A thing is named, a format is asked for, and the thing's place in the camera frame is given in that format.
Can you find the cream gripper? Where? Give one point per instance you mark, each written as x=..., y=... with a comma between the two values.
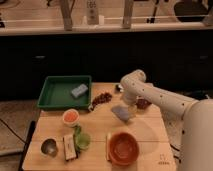
x=132, y=110

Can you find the grey towel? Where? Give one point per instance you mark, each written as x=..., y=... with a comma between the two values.
x=121, y=112

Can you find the red bowl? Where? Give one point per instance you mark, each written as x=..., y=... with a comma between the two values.
x=123, y=149

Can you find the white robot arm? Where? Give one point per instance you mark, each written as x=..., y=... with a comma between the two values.
x=196, y=151

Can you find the dark maroon bowl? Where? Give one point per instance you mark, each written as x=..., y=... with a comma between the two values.
x=142, y=103

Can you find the bunch of dried red berries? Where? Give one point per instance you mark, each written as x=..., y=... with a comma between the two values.
x=100, y=99

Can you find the green cup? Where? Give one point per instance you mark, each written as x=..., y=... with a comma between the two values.
x=83, y=141

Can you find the green spoon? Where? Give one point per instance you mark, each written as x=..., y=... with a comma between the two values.
x=77, y=130

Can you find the grey sponge block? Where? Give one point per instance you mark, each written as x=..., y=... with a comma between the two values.
x=80, y=90

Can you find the white cup with orange filling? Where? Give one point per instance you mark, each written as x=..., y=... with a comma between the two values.
x=70, y=117

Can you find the brown rectangular box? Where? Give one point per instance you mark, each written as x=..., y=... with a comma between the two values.
x=69, y=147

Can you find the green plastic tray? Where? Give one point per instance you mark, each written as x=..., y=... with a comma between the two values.
x=56, y=93

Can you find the metal cup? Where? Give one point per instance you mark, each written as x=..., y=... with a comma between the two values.
x=49, y=147

